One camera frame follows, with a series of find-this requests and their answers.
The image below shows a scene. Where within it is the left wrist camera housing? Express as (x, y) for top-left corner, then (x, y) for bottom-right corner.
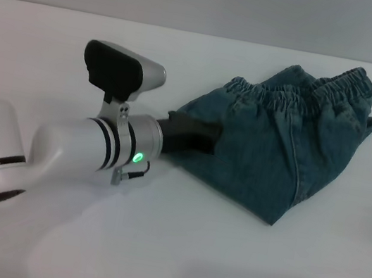
(77, 37), (171, 113)

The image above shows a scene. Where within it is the blue denim shorts basketball print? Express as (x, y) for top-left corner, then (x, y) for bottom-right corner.
(152, 36), (372, 243)

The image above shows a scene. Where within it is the silver camera mount bracket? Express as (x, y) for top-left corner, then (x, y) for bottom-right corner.
(92, 94), (140, 165)

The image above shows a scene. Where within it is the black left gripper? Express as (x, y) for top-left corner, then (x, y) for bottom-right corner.
(153, 111), (225, 163)

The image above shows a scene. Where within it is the left arm cable with connector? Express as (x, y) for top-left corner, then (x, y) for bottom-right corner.
(110, 155), (151, 192)

